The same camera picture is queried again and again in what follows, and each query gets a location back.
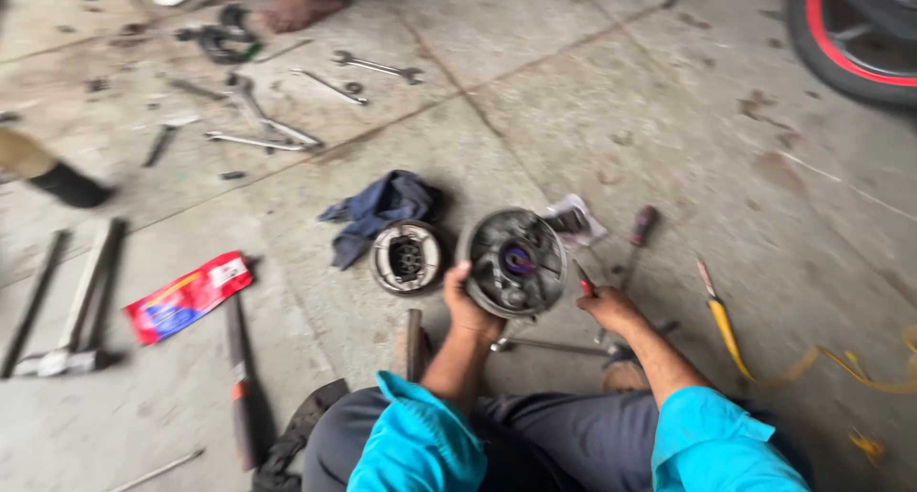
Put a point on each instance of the person's left hand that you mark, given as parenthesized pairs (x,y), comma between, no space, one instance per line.
(466,303)

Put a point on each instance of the person's right hand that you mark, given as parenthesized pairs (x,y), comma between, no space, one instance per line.
(606,308)

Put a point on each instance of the person's right fingers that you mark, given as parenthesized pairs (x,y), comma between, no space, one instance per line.
(592,304)

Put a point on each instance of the round metal brake drum plate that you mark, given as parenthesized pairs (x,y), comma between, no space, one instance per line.
(514,263)

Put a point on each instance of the metal socket wrench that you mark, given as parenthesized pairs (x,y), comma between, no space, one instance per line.
(551,346)

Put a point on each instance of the person's right sandal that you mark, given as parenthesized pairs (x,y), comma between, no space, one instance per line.
(625,371)

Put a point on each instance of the person's sandal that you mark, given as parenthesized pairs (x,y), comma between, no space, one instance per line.
(413,345)
(625,371)

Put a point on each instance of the crumpled clear plastic packet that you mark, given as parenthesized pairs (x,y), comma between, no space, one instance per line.
(573,220)

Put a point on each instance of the person's grey trousers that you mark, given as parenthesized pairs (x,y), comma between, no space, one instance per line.
(566,442)

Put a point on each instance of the person's left sandal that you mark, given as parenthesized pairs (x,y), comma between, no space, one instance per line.
(413,345)

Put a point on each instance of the brake shoe assembly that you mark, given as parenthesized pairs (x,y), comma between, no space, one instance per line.
(406,257)

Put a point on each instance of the dark blue rag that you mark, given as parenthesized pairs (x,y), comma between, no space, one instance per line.
(380,212)

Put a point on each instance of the double open-end spanner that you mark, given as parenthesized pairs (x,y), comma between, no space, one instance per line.
(377,66)

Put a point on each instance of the dark rod with orange band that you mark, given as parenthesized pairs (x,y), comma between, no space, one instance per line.
(242,384)

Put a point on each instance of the long flat spanner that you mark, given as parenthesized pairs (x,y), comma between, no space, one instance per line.
(254,142)

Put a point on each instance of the motorcycle wheel with red rim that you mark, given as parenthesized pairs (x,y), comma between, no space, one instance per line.
(852,33)

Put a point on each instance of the large combination spanner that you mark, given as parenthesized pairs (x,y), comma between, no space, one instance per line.
(265,112)

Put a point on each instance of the red and blue packet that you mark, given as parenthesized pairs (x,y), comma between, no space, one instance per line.
(188,298)

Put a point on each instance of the thin metal rod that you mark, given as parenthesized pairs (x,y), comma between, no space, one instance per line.
(154,470)

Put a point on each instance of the long dark metal bar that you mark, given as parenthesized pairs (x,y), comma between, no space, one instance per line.
(34,302)

